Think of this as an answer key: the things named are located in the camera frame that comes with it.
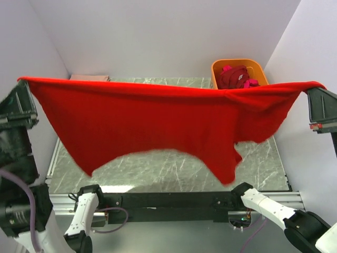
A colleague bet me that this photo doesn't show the bright red t-shirt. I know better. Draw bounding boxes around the bright red t-shirt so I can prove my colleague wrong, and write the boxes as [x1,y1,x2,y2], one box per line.
[23,76,322,184]

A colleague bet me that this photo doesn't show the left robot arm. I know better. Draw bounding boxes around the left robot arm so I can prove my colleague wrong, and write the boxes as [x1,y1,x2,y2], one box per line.
[1,81,105,252]

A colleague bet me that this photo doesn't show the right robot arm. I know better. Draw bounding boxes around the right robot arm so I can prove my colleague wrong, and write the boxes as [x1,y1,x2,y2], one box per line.
[231,88,336,252]

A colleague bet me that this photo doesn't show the folded pink graphic t-shirt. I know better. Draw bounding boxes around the folded pink graphic t-shirt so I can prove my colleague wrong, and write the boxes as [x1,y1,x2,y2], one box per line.
[70,74,110,82]

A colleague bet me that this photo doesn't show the orange plastic basket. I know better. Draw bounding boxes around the orange plastic basket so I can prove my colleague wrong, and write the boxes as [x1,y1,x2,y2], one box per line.
[211,59,269,90]

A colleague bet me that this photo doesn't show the maroon t-shirt with pink collar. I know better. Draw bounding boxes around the maroon t-shirt with pink collar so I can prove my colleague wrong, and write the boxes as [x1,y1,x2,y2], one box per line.
[217,65,260,90]

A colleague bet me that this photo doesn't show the black base crossbar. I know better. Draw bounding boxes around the black base crossbar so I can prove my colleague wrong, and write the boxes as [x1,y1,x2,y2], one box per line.
[103,191,247,222]

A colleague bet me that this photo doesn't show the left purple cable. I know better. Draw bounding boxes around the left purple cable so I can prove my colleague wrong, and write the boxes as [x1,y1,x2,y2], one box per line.
[0,168,43,253]

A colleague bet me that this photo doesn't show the aluminium rail frame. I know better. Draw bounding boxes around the aluminium rail frame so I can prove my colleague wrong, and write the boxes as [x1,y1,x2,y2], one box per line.
[44,137,319,253]

